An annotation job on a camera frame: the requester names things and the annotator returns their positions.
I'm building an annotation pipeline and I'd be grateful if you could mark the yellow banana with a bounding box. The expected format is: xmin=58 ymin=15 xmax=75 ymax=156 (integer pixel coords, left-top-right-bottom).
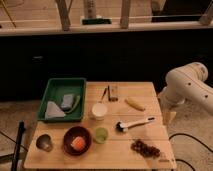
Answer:
xmin=125 ymin=98 xmax=145 ymax=111

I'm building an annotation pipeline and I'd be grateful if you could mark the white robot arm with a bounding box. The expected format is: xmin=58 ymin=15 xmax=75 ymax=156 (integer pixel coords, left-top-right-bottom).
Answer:
xmin=158 ymin=62 xmax=213 ymax=125

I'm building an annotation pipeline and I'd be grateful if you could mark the white cup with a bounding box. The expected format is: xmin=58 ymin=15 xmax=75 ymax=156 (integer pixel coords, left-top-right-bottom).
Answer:
xmin=91 ymin=103 xmax=108 ymax=120

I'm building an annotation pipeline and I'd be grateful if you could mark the green plastic cup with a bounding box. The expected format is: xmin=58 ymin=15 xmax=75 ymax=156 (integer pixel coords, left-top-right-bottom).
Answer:
xmin=94 ymin=127 xmax=108 ymax=144

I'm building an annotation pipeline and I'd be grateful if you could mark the metal cup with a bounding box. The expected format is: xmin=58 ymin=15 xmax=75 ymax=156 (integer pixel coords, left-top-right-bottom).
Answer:
xmin=36 ymin=134 xmax=53 ymax=152

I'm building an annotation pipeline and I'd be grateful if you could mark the brown grape bunch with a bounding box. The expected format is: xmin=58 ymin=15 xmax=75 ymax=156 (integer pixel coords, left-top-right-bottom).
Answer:
xmin=131 ymin=139 xmax=160 ymax=158

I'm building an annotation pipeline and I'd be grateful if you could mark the white dish brush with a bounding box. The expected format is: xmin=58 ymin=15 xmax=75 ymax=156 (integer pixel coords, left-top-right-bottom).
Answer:
xmin=116 ymin=117 xmax=155 ymax=132

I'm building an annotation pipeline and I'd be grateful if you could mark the small wooden block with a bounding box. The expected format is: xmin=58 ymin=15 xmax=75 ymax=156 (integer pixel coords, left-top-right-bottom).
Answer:
xmin=110 ymin=86 xmax=118 ymax=102

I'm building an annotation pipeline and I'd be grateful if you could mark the small thin utensil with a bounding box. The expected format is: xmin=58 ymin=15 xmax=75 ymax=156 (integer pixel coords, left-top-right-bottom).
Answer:
xmin=100 ymin=87 xmax=108 ymax=102

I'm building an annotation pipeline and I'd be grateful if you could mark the green bean pod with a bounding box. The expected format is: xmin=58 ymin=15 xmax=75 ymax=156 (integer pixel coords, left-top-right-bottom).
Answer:
xmin=65 ymin=95 xmax=81 ymax=114

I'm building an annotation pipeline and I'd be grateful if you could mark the orange carrot piece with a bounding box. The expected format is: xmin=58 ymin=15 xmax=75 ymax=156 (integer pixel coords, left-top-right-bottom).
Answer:
xmin=71 ymin=136 xmax=86 ymax=151

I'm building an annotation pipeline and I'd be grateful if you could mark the dark red bowl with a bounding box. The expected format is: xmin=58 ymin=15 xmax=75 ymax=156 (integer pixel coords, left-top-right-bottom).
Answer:
xmin=63 ymin=126 xmax=92 ymax=156

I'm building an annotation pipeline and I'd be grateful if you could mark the green plastic tray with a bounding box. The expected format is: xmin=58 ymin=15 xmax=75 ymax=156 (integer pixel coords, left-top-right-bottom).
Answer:
xmin=37 ymin=78 xmax=86 ymax=122

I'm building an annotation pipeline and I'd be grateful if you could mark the white triangular cloth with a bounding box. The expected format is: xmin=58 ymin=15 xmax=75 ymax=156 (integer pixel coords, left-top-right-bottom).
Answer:
xmin=45 ymin=101 xmax=65 ymax=119

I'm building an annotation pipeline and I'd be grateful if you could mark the black pole stand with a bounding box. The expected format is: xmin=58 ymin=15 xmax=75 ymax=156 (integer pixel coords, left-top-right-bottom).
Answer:
xmin=11 ymin=121 xmax=25 ymax=171

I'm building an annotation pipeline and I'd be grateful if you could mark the black floor cable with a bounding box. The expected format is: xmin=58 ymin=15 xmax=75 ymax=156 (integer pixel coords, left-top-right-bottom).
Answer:
xmin=168 ymin=132 xmax=213 ymax=171

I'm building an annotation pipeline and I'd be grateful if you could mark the green base white post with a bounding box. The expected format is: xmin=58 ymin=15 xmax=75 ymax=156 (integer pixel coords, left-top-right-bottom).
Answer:
xmin=82 ymin=0 xmax=111 ymax=25

